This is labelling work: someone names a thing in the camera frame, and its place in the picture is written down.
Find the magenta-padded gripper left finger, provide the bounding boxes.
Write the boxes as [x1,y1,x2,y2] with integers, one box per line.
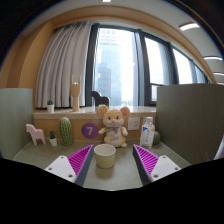
[43,144,95,187]

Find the grey-white curtain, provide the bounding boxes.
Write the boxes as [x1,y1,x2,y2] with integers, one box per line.
[34,21,93,109]

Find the pink horse figure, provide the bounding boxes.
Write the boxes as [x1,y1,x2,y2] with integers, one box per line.
[25,123,47,147]

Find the wooden hand figure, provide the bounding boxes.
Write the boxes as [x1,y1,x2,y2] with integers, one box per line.
[70,74,82,113]

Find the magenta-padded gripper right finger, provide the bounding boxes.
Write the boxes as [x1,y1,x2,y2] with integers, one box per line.
[132,143,183,186]

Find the beige plush mouse toy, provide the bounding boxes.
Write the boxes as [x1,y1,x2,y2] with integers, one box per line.
[96,104,131,148]

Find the tall green cactus ornament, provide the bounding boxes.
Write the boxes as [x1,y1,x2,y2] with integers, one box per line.
[58,116,74,147]

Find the pale yellow paper cup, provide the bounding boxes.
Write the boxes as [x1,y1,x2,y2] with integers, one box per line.
[93,143,117,169]

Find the grey-green desk partition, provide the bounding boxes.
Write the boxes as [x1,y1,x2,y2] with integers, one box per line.
[155,83,224,168]
[0,87,36,159]

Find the ceiling lights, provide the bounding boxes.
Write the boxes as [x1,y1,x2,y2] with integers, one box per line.
[102,0,224,76]

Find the round purple number sign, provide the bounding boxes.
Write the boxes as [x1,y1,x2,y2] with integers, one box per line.
[81,122,100,140]

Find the small plant in white pot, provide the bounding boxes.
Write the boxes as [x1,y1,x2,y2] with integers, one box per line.
[46,99,55,114]
[48,130,58,147]

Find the white wall socket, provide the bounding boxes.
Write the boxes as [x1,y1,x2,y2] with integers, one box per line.
[127,116,141,131]

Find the black horse figure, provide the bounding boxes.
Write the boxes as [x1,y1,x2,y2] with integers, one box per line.
[90,90,111,108]

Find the clear plastic drink bottle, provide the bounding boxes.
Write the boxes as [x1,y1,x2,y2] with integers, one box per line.
[139,116,156,151]

